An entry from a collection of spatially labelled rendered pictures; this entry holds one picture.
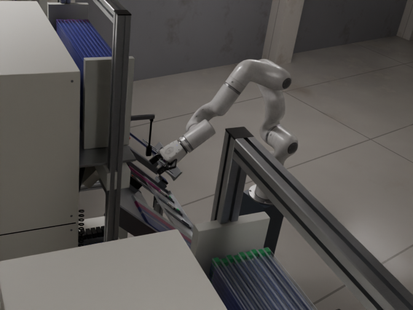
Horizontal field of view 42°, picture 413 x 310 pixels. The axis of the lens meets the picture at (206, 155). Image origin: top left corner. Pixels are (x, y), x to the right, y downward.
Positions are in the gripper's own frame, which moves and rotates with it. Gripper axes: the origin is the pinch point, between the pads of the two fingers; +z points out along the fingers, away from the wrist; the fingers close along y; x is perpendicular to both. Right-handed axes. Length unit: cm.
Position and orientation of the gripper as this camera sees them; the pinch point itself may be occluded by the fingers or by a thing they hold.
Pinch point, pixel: (155, 166)
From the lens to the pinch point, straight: 251.1
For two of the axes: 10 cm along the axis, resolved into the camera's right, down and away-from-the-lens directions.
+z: -8.0, 5.9, -0.5
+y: 4.2, 5.1, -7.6
